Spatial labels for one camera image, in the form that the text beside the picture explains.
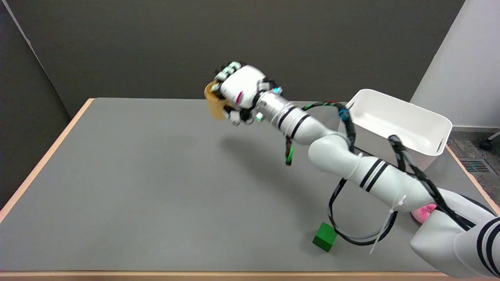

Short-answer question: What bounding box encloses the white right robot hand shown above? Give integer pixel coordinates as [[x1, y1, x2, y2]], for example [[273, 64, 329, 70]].
[[213, 61, 277, 126]]

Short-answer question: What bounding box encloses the yellow cup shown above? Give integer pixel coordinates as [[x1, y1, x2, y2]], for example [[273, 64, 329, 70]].
[[204, 80, 228, 120]]

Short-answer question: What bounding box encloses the white plastic box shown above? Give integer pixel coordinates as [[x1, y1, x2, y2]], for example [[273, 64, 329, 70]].
[[338, 89, 453, 172]]

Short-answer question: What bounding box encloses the green cube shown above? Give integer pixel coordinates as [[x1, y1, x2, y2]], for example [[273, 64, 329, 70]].
[[312, 222, 338, 252]]

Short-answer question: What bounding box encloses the pink toy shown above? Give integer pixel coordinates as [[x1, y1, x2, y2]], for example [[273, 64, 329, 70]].
[[411, 204, 438, 224]]

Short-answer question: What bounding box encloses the floor vent grille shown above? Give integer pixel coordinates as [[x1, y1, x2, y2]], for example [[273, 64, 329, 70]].
[[459, 158, 493, 174]]

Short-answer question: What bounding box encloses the office chair caster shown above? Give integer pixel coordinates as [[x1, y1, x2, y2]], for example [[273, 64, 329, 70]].
[[479, 132, 500, 151]]

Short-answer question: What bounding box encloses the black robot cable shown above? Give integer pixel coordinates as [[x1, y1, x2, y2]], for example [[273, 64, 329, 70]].
[[285, 100, 478, 246]]

